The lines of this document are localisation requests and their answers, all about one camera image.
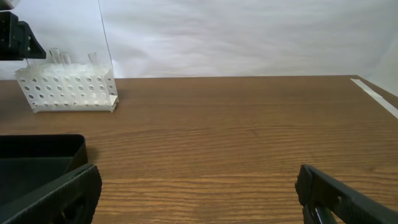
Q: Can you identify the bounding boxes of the black tray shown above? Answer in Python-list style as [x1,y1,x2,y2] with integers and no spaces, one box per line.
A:
[0,134,88,206]

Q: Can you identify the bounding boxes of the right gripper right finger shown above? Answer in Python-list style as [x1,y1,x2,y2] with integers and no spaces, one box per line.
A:
[294,164,398,224]

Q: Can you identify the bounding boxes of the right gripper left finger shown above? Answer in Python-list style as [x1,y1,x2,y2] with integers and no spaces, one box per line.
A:
[0,163,103,224]

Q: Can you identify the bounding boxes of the white test tube rack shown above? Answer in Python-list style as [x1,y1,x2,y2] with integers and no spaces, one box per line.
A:
[14,63,119,113]

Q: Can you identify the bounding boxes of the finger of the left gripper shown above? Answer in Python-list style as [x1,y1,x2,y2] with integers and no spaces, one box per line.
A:
[19,21,47,60]

